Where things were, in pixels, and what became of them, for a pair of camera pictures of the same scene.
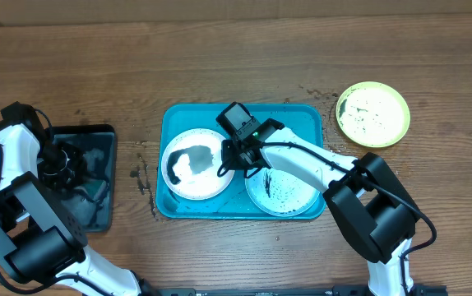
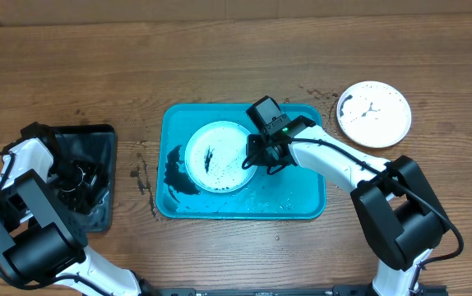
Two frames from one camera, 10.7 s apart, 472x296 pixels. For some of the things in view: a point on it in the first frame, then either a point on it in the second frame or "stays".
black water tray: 94,205 stays
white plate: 190,164 → 374,114
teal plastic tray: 307,120 stays
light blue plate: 279,195 → 214,156
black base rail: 290,290 stays
